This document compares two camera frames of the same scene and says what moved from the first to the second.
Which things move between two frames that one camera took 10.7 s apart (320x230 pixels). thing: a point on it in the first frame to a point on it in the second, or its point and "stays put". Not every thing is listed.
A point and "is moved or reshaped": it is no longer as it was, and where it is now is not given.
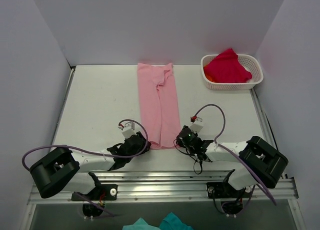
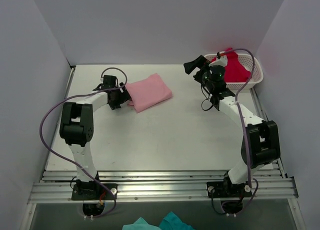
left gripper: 139,140 to 121,95
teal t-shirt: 171,222 stays put
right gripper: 184,137 to 199,73
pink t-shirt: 159,104 is moved or reshaped
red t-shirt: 225,67 stays put
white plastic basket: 250,61 stays put
